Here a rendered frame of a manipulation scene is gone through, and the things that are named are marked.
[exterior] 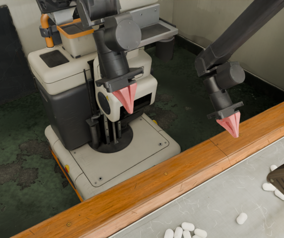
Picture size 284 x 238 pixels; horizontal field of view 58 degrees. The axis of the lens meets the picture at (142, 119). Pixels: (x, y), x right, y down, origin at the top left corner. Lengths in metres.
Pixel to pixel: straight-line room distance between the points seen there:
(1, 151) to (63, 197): 0.64
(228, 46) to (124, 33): 0.36
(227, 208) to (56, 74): 0.85
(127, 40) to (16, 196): 1.44
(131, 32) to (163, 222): 0.49
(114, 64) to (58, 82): 0.65
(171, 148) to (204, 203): 0.75
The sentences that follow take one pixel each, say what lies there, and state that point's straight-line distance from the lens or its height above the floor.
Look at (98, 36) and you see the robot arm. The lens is 0.58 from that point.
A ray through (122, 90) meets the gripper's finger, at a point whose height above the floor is 1.07.
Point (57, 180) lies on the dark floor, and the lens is 1.77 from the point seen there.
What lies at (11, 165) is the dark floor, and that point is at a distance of 1.96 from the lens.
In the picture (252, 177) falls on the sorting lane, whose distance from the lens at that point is 0.88.
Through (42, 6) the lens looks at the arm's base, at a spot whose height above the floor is 1.16.
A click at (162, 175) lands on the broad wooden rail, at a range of 0.79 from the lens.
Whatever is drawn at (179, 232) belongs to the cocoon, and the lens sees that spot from 0.71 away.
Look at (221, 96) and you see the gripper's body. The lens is 0.82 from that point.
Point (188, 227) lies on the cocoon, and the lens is 0.73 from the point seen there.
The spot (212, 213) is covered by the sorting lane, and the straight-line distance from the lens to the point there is 0.77.
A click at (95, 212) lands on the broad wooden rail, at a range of 0.73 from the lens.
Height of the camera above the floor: 1.41
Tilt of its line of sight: 43 degrees down
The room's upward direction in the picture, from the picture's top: straight up
